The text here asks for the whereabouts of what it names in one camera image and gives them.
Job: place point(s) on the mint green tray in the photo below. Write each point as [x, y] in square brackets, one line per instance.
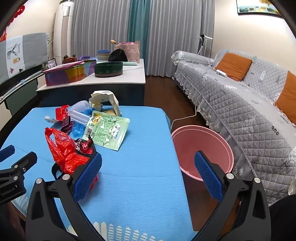
[131, 63]

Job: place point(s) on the red plastic bag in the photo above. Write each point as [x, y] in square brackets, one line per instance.
[62, 148]

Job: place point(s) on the tan paper packet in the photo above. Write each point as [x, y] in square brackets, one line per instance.
[108, 112]

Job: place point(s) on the small white card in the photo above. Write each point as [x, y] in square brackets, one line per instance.
[50, 120]

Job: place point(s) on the white charger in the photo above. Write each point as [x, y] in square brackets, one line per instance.
[222, 73]

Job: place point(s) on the pink plastic bucket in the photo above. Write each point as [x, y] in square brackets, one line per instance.
[198, 141]

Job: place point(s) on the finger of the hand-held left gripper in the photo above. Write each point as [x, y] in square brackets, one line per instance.
[7, 153]
[26, 161]

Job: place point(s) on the stack of pastel bowls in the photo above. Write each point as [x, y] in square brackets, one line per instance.
[104, 55]

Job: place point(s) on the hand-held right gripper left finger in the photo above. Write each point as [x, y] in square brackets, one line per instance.
[89, 177]

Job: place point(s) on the dark green round tin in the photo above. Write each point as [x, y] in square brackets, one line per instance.
[108, 69]

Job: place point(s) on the black round hat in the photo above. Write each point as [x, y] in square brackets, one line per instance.
[118, 56]

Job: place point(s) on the television cabinet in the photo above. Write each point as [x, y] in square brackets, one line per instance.
[20, 95]

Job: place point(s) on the blue plastic glove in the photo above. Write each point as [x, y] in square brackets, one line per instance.
[78, 129]

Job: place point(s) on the red snack wrapper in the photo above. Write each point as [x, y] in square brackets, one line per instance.
[61, 113]

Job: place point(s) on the red knot wall decoration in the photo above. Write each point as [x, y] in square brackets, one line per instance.
[17, 15]

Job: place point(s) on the white standing air conditioner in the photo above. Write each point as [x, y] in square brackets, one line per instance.
[63, 30]

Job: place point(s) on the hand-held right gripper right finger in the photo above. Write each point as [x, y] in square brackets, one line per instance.
[208, 177]

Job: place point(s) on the white pole stand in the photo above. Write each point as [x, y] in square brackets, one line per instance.
[203, 38]

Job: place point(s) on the colourful storage box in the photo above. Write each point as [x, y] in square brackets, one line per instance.
[69, 77]

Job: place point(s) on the dark red wrapper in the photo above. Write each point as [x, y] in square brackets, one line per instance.
[67, 125]

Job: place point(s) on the purple plastic container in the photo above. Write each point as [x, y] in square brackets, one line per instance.
[84, 57]

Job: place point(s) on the blue table mat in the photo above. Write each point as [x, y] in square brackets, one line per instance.
[138, 162]

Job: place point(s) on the green white food packet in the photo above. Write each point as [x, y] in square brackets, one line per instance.
[108, 132]

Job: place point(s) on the grey pleated curtain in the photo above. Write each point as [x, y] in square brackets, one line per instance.
[180, 34]
[99, 23]

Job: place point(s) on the clear bubble wrap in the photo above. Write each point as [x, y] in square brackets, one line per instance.
[78, 106]

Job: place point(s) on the white top coffee table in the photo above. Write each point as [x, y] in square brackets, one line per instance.
[131, 75]

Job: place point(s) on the pink patterned bag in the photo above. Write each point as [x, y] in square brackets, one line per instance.
[133, 52]

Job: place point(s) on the pink rimmed lid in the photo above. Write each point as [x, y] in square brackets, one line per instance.
[62, 67]

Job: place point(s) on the brown wooden ornament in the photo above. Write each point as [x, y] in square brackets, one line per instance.
[69, 59]

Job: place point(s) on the orange cushion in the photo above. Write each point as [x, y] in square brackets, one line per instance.
[288, 99]
[233, 66]

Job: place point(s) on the clear zip bag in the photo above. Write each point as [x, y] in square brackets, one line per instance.
[79, 117]

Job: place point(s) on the white rod blue joint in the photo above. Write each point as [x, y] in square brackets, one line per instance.
[22, 81]

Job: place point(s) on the teal curtain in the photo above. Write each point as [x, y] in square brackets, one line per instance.
[138, 25]

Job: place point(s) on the framed wall picture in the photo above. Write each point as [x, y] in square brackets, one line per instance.
[256, 7]

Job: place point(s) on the white bag green print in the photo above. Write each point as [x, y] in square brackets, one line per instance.
[108, 97]

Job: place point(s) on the grey television cover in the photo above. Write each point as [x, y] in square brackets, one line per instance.
[30, 51]

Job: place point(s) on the small photo frame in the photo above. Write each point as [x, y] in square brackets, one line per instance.
[52, 63]

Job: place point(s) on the small leafy plant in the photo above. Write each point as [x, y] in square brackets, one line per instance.
[67, 1]

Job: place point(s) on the grey quilted sofa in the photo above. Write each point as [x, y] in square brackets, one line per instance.
[242, 111]

